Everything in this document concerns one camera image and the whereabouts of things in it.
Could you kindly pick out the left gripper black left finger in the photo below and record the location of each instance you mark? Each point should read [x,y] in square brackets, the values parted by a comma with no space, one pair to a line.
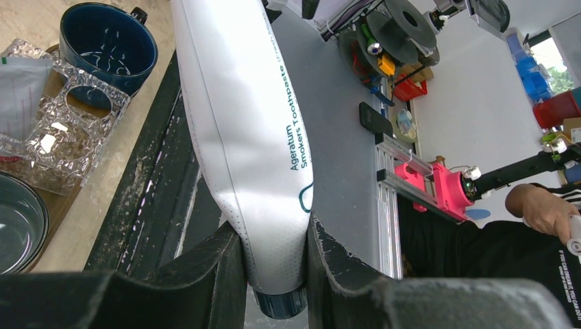
[203,288]

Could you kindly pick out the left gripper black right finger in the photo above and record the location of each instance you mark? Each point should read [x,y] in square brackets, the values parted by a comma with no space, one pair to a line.
[345,292]

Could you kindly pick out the grey capped toothpaste tube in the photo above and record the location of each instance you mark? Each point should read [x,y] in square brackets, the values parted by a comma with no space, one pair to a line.
[250,141]

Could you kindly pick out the dark green enamel mug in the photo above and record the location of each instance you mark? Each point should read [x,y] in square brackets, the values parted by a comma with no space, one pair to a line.
[24,225]

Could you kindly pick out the clear plastic holder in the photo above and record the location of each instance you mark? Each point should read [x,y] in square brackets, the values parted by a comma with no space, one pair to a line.
[76,116]

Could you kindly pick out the blue enamel mug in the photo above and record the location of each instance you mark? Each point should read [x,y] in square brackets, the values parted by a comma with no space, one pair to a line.
[109,43]

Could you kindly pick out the operator bare hand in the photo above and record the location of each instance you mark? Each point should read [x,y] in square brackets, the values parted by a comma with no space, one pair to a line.
[544,211]

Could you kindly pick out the operator black clothing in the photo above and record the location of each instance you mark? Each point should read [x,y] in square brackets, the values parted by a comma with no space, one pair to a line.
[434,247]

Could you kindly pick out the black phone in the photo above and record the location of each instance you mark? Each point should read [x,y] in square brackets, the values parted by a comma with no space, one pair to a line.
[371,120]

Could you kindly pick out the red plastic box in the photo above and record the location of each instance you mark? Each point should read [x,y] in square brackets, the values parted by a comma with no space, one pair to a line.
[406,90]

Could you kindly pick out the black aluminium base frame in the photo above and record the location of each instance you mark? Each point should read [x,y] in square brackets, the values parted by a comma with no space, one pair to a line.
[162,207]

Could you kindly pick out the aluminium rail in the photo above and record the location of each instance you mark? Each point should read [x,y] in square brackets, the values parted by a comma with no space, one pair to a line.
[388,154]

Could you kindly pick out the black cable spools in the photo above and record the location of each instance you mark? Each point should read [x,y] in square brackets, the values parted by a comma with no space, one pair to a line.
[385,38]

